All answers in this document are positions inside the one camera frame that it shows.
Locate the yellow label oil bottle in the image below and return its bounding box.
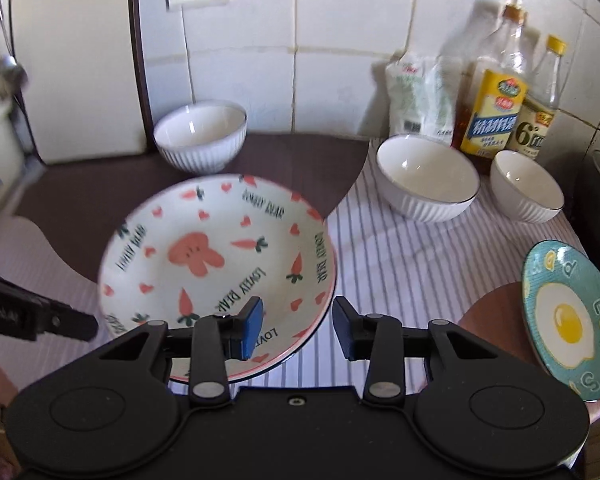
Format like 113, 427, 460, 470
452, 4, 531, 161

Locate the white plastic bag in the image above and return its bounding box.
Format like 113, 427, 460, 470
384, 52, 463, 147

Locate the white cutting board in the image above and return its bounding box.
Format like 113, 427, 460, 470
7, 0, 153, 165

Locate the large white ribbed bowl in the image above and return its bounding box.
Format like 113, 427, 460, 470
376, 133, 481, 224

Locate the metal ladle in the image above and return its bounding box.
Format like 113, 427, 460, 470
0, 0, 29, 102

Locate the white carrot print plate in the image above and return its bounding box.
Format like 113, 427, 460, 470
97, 174, 338, 382

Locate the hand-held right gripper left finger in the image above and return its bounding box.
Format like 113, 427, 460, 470
99, 296, 264, 408

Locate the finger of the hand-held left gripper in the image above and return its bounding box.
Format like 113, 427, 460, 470
36, 299, 100, 344

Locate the small white ribbed bowl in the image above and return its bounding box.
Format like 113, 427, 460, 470
153, 101, 248, 174
489, 149, 566, 224

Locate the striped and brown table mat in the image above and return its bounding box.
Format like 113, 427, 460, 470
0, 132, 588, 413

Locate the teal fried egg plate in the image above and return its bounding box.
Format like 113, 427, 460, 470
520, 240, 600, 402

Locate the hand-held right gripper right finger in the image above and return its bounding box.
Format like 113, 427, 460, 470
332, 296, 501, 408

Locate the clear vinegar bottle yellow cap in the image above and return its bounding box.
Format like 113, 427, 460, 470
505, 34, 567, 162

